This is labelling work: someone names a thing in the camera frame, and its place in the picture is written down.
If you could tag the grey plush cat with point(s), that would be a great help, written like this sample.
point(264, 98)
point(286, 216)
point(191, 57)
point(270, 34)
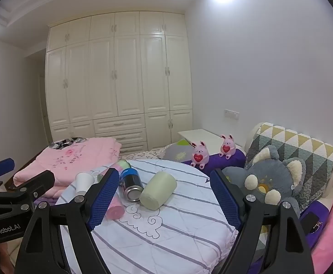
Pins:
point(272, 177)

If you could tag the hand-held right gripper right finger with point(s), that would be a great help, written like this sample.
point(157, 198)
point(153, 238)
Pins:
point(225, 201)

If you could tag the blue and black can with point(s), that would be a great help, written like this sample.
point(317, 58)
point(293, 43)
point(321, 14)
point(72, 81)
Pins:
point(132, 185)

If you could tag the triangle patterned quilted cover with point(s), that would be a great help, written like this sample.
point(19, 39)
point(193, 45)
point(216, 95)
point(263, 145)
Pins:
point(306, 154)

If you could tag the grey flower pillow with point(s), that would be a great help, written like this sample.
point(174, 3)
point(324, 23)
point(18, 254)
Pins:
point(176, 152)

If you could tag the patterned bed sheet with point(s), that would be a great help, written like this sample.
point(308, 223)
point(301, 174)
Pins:
point(139, 155)

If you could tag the white striped quilt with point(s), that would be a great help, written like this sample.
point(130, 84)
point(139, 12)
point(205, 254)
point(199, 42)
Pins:
point(169, 234)

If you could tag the purple pillow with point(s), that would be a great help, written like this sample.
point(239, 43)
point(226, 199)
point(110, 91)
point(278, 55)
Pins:
point(216, 162)

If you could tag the white cup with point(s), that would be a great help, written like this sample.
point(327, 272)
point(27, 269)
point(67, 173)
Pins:
point(83, 184)

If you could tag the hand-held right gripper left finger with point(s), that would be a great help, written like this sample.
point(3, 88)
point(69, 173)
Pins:
point(103, 199)

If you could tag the pink bunny toy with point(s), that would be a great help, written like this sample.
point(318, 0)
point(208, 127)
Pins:
point(227, 147)
point(199, 156)

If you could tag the green and pink cup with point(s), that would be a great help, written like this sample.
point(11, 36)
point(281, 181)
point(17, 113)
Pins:
point(123, 165)

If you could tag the black and purple bag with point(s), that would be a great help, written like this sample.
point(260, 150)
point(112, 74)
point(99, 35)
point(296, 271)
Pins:
point(312, 219)

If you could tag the black and white cloth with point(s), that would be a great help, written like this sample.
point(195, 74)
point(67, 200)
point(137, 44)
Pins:
point(66, 142)

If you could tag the pink folded blanket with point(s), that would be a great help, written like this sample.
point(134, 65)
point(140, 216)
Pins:
point(75, 159)

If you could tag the white nightstand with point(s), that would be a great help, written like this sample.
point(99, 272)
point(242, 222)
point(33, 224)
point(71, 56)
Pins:
point(203, 135)

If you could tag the cream wardrobe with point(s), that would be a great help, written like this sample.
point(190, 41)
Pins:
point(117, 77)

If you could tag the pale green cup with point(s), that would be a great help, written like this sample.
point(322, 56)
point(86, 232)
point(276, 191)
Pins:
point(157, 191)

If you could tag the small silver object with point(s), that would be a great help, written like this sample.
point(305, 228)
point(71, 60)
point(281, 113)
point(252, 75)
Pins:
point(100, 177)

